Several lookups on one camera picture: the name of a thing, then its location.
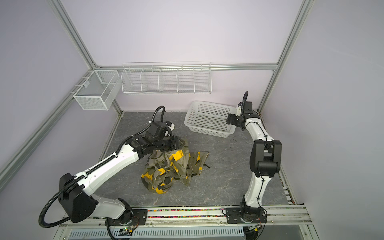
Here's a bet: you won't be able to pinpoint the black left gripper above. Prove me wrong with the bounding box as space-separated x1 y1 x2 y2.
154 135 186 152

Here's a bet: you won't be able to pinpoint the camouflage yellow green trousers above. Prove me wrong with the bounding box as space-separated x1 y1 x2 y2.
141 139 210 194

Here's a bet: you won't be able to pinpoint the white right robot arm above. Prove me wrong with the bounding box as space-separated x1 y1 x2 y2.
226 114 282 208

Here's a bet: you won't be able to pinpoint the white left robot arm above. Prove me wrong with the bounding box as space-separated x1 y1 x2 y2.
59 136 186 225

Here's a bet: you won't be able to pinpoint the white plastic laundry basket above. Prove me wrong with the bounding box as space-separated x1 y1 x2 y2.
184 101 237 138

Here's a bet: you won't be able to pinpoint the small white mesh box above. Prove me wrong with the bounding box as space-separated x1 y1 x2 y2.
74 70 121 111

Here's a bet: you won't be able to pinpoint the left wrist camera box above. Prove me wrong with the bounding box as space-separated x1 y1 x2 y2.
147 121 175 139

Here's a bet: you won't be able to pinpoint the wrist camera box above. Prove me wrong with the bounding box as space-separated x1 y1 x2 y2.
237 101 255 117
147 121 175 139

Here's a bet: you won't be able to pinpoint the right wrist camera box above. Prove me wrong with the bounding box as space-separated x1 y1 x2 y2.
237 101 255 117

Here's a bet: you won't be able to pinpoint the long white wire shelf basket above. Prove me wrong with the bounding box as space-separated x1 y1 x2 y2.
121 62 212 95

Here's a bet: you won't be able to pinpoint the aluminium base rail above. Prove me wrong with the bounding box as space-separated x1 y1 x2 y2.
54 205 319 240

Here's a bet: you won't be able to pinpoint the black corrugated cable conduit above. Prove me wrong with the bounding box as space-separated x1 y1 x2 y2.
38 104 166 229

